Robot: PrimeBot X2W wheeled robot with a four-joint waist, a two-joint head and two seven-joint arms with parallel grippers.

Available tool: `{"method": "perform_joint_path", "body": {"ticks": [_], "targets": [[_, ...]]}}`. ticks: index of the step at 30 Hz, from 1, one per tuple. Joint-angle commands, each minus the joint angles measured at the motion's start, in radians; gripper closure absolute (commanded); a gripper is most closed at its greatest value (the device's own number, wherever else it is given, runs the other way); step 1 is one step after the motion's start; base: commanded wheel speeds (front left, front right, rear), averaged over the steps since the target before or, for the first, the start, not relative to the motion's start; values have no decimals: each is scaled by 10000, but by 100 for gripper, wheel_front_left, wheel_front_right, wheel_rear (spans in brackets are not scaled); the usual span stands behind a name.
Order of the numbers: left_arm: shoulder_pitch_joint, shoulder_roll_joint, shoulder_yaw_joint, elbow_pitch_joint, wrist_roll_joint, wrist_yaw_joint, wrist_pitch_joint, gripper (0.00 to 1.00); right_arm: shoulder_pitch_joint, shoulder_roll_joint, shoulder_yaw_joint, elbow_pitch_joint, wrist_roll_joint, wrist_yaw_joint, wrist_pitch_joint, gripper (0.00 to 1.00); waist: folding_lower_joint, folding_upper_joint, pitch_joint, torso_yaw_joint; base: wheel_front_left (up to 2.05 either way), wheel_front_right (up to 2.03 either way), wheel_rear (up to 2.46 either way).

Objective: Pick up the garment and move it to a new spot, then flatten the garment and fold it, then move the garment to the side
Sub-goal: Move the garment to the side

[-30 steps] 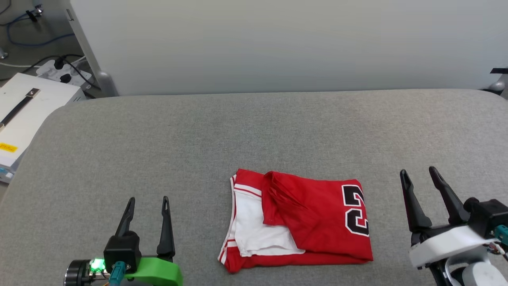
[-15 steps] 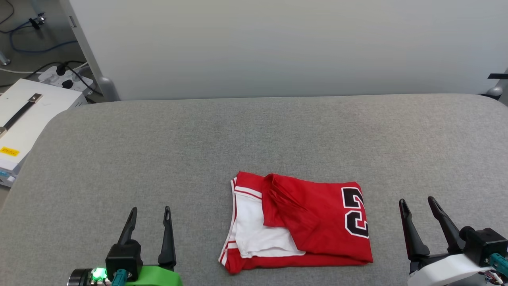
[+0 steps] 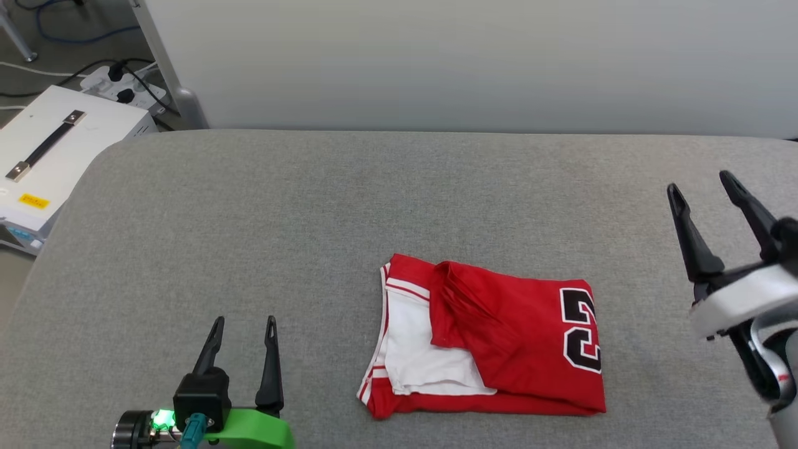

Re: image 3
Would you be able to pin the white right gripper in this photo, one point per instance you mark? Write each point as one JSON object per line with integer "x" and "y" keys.
{"x": 742, "y": 296}

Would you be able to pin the grey metal furniture leg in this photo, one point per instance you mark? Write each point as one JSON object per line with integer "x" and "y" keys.
{"x": 19, "y": 40}

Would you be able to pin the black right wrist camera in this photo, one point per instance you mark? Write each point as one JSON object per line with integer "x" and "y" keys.
{"x": 787, "y": 240}

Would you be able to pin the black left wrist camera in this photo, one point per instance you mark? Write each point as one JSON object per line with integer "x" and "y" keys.
{"x": 199, "y": 396}

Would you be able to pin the red white basketball jersey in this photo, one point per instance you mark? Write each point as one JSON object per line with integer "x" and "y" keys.
{"x": 511, "y": 337}

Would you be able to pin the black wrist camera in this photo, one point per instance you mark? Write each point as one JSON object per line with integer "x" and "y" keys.
{"x": 199, "y": 396}
{"x": 787, "y": 240}

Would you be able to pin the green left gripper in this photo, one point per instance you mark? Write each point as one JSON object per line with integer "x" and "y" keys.
{"x": 255, "y": 433}

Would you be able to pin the white power strip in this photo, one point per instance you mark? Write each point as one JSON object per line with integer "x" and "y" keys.
{"x": 93, "y": 81}

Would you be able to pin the white partition panel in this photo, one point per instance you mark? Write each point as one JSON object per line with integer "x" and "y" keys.
{"x": 467, "y": 62}

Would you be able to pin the grey partition post with foot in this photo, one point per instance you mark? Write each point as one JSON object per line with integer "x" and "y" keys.
{"x": 187, "y": 109}

